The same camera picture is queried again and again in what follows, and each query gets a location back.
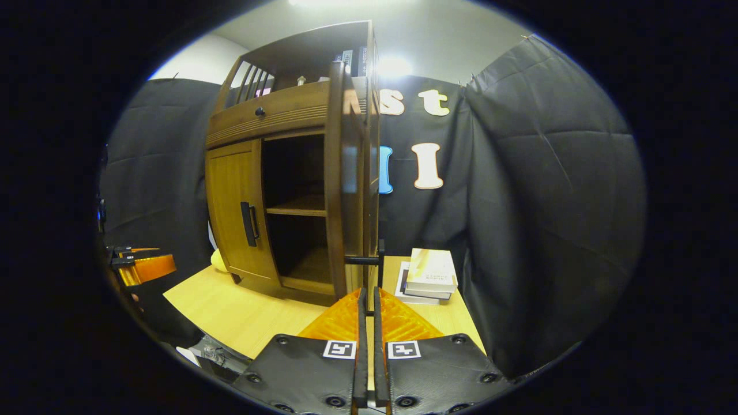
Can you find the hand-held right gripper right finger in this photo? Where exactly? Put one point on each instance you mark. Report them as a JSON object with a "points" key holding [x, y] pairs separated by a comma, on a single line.
{"points": [[378, 346]]}

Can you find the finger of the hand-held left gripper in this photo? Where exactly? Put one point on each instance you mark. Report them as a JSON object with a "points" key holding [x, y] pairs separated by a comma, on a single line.
{"points": [[150, 270], [130, 252]]}

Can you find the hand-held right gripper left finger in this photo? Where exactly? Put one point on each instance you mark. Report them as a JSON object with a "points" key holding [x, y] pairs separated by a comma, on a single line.
{"points": [[362, 346]]}

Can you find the wooden cabinet door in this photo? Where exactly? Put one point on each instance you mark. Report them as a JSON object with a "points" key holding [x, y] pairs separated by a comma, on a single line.
{"points": [[336, 173], [230, 207]]}

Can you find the brown wooden shoe cabinet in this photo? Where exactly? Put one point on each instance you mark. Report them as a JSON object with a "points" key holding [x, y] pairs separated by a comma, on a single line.
{"points": [[300, 46]]}

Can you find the wooden cabinet drawer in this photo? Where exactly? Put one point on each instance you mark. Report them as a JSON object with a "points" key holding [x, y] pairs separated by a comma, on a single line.
{"points": [[288, 106]]}

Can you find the white book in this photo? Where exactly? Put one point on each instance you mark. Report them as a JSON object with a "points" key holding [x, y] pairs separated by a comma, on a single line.
{"points": [[403, 291]]}

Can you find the pale yellow plush toy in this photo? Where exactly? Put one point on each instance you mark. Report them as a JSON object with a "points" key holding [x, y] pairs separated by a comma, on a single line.
{"points": [[218, 262]]}

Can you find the beige book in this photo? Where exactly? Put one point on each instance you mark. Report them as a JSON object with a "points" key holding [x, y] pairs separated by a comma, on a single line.
{"points": [[431, 271]]}

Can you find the wooden inner shelf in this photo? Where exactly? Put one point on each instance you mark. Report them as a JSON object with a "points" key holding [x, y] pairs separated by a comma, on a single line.
{"points": [[300, 204]]}

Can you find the black backdrop cloth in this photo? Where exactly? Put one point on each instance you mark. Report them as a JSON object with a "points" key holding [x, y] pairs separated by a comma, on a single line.
{"points": [[548, 202]]}

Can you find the large ceiling light panel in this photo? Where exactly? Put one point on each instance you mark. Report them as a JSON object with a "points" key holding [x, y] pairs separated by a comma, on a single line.
{"points": [[328, 2]]}

